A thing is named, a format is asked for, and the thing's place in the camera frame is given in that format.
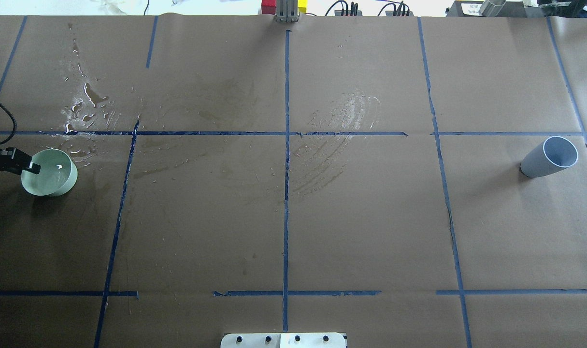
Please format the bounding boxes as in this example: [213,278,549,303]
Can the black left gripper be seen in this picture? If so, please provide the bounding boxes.
[0,147,41,175]

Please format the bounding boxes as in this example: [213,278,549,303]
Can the mint green bowl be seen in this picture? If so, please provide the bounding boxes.
[21,148,78,197]

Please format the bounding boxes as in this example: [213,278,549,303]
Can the blue-grey plastic cup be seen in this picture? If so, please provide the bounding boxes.
[519,136,579,178]

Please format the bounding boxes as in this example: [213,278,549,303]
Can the black power strip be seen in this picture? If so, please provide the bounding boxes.
[326,0,362,17]
[382,1,413,17]

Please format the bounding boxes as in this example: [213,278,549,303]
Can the steel metal cup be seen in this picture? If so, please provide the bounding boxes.
[479,0,507,17]

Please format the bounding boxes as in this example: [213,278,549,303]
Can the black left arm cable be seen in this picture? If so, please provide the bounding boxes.
[0,99,17,145]

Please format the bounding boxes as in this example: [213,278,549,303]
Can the aluminium frame post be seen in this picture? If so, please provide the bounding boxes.
[275,0,300,23]

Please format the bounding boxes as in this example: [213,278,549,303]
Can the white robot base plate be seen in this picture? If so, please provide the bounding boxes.
[220,332,348,348]

